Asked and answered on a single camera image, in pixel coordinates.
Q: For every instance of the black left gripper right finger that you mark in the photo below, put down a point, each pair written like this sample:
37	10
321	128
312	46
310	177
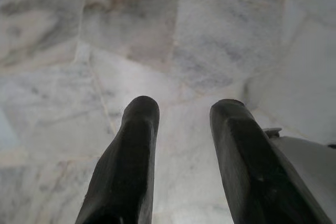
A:
244	161

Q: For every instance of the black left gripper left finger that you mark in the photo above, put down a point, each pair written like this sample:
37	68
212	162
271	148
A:
128	161

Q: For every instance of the grey robot leg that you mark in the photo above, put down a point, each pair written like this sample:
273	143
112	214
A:
309	163

